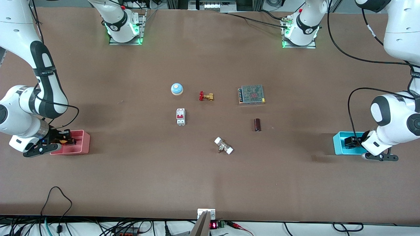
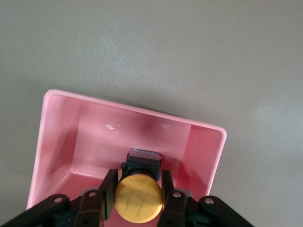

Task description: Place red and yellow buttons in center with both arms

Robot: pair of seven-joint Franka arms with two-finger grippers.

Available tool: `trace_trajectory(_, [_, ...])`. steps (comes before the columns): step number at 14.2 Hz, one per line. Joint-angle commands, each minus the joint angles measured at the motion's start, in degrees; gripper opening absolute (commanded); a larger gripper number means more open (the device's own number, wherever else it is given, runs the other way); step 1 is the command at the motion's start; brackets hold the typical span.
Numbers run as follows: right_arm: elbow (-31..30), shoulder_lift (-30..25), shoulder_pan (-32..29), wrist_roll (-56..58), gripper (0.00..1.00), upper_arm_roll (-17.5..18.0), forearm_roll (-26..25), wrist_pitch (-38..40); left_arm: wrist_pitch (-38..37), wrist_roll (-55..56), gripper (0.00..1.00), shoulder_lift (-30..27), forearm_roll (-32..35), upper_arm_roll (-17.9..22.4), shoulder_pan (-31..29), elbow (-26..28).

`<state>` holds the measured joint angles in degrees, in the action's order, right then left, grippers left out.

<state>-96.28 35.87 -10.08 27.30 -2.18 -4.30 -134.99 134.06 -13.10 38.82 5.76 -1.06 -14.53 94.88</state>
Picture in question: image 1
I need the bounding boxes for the pink plastic bin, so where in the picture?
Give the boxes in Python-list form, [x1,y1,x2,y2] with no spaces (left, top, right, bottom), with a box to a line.
[50,130,90,155]

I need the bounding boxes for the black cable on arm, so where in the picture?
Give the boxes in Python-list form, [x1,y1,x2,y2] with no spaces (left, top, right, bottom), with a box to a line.
[33,84,80,129]
[327,0,420,69]

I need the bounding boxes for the grey wedge stand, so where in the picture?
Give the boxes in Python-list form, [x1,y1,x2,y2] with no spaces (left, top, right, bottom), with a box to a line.
[189,211,211,236]

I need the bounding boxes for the metal fitting white end caps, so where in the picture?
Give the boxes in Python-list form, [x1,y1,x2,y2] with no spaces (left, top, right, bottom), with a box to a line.
[214,137,234,155]

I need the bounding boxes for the black coiled cable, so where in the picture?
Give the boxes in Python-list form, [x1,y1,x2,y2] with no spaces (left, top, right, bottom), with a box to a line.
[333,222,364,233]

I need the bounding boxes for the red clip lead wire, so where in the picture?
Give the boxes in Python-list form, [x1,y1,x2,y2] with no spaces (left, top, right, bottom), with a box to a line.
[226,221,254,236]

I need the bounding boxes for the black looped table cable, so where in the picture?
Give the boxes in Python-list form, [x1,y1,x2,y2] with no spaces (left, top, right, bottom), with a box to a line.
[40,187,73,234]

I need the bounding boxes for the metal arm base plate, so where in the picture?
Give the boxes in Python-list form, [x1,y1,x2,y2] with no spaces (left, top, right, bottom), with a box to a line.
[282,18,317,49]
[109,9,147,46]

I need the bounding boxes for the black cable to base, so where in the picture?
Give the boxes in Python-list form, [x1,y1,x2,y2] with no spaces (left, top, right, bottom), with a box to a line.
[222,11,286,29]

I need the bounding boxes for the metal mesh power supply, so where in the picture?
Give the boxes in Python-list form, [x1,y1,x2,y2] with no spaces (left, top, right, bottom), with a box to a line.
[238,85,265,105]

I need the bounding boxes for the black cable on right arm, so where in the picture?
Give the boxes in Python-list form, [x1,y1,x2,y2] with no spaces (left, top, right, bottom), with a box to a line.
[33,84,80,129]

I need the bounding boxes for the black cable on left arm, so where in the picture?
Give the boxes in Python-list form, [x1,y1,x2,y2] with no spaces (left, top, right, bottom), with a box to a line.
[327,0,420,69]

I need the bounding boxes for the blue plastic bin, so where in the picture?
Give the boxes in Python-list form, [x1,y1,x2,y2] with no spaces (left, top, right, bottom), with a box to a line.
[333,131,391,155]

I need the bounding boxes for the silver table edge bracket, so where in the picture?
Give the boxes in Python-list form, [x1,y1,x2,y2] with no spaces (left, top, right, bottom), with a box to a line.
[197,208,216,220]

